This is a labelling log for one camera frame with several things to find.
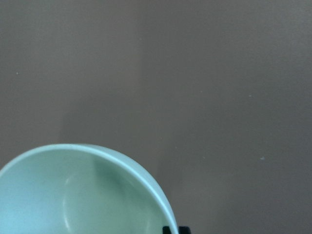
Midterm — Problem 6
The mint green bowl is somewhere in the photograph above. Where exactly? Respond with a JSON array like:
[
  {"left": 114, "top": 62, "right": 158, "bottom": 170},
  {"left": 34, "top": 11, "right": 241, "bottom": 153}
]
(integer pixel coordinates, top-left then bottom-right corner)
[{"left": 0, "top": 144, "right": 178, "bottom": 234}]

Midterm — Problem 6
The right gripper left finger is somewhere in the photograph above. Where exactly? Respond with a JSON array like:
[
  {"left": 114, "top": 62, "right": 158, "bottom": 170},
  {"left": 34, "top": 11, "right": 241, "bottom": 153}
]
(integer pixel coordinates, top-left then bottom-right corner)
[{"left": 162, "top": 226, "right": 170, "bottom": 234}]

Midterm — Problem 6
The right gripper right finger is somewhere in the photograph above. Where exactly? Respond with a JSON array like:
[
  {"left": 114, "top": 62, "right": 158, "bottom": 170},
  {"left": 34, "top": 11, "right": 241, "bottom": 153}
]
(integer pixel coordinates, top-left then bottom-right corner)
[{"left": 178, "top": 226, "right": 191, "bottom": 234}]

